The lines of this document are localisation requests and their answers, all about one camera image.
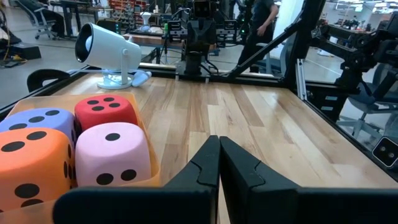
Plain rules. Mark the large red foam die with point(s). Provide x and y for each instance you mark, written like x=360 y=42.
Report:
x=105 y=115

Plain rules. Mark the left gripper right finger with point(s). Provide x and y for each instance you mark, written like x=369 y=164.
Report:
x=311 y=207

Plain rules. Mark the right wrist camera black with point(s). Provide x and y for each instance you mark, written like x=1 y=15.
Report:
x=202 y=8

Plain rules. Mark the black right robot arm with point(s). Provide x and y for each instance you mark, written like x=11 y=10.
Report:
x=194 y=62

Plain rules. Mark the black depth camera box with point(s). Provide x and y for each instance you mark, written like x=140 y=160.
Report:
x=385 y=152

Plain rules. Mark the black floor box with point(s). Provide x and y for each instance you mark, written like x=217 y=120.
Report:
x=26 y=51

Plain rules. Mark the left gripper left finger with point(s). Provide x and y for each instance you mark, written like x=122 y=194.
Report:
x=140 y=205

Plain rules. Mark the grey office chair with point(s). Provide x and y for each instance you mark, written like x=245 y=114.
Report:
x=37 y=15

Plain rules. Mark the wooden table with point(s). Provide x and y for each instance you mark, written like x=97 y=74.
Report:
x=149 y=40

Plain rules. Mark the red parts shelf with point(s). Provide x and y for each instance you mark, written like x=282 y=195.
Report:
x=124 y=6

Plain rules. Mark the large purple foam die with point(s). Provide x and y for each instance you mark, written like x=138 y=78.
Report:
x=40 y=123

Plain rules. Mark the small white device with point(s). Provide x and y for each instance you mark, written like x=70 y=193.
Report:
x=145 y=18

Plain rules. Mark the blue-grey office chair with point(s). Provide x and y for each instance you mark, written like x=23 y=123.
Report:
x=373 y=99
x=276 y=62

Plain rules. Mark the white desk camera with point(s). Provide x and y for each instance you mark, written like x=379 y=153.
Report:
x=109 y=49

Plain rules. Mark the large pink foam die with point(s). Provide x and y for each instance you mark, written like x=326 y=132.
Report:
x=112 y=155

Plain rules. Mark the person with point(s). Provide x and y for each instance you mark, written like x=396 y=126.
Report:
x=258 y=31
x=53 y=18

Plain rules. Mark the orange translucent plastic bin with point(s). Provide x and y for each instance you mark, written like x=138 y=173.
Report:
x=154 y=171

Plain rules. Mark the large orange foam die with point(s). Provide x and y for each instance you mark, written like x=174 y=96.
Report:
x=34 y=165

